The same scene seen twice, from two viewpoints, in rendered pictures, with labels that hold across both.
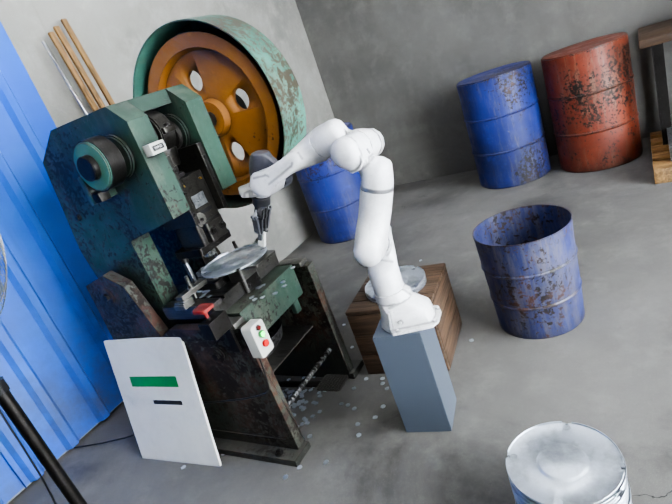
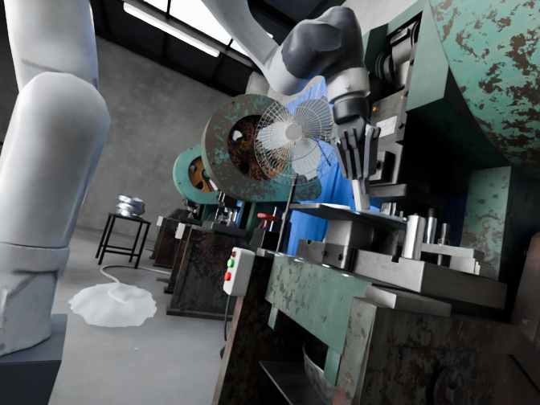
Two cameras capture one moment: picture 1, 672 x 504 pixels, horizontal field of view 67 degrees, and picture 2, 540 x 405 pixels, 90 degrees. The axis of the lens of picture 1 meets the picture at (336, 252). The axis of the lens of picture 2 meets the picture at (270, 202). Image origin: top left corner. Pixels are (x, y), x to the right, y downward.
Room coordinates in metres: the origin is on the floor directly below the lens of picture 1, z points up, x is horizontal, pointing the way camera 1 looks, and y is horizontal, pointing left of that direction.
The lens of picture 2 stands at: (2.17, -0.33, 0.68)
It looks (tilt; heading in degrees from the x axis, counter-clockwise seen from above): 8 degrees up; 120
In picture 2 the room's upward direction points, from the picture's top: 13 degrees clockwise
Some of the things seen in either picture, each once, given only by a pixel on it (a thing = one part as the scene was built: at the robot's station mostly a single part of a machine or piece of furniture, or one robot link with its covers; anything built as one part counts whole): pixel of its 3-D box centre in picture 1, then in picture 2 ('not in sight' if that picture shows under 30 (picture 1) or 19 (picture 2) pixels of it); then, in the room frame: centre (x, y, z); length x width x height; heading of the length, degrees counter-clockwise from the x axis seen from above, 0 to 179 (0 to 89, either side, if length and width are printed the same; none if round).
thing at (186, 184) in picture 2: not in sight; (212, 212); (-0.58, 2.79, 0.87); 1.53 x 0.99 x 1.74; 57
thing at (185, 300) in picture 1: (189, 288); not in sight; (1.95, 0.61, 0.76); 0.17 x 0.06 x 0.10; 144
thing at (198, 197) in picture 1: (194, 207); (394, 141); (2.07, 0.48, 1.04); 0.17 x 0.15 x 0.30; 54
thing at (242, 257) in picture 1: (234, 260); (356, 218); (2.02, 0.41, 0.78); 0.29 x 0.29 x 0.01
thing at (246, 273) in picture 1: (249, 273); (337, 239); (1.99, 0.37, 0.72); 0.25 x 0.14 x 0.14; 54
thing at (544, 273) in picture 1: (530, 271); not in sight; (2.04, -0.80, 0.24); 0.42 x 0.42 x 0.48
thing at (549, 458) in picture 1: (562, 461); not in sight; (1.02, -0.37, 0.25); 0.29 x 0.29 x 0.01
